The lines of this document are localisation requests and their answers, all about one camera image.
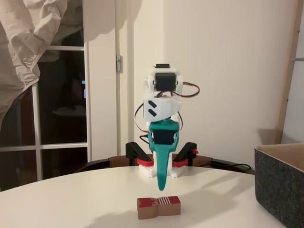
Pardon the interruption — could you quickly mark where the red wooden toy block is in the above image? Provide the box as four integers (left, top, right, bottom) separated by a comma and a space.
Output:
136, 195, 182, 220

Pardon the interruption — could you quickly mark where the dark grey felt basket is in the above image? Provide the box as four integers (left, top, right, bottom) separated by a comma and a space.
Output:
254, 142, 304, 228

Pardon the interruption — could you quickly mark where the black clamp with red pad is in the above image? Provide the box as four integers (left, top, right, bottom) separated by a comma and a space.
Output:
172, 142, 199, 167
125, 142, 156, 167

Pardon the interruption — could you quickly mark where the dark brown chair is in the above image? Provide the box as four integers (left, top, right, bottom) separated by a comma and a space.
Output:
75, 153, 255, 176

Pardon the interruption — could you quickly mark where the white glazed door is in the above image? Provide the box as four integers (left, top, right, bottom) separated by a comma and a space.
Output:
0, 23, 92, 192

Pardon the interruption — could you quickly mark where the metal door hinge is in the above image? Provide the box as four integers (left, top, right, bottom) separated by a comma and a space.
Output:
115, 54, 124, 73

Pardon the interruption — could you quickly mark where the beige crumpled curtain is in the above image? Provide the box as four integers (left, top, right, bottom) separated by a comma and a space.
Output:
0, 0, 84, 122

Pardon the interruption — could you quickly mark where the red white black servo cable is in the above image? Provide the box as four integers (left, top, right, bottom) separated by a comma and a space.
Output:
177, 111, 184, 131
175, 81, 200, 99
134, 104, 152, 134

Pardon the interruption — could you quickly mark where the white door frame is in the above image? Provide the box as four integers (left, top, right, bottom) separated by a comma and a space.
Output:
89, 0, 135, 164

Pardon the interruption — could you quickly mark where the black power cable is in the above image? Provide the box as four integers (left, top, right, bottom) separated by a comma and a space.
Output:
200, 162, 253, 170

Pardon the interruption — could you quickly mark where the light wooden shelf post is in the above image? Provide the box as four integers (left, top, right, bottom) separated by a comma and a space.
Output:
274, 0, 304, 144

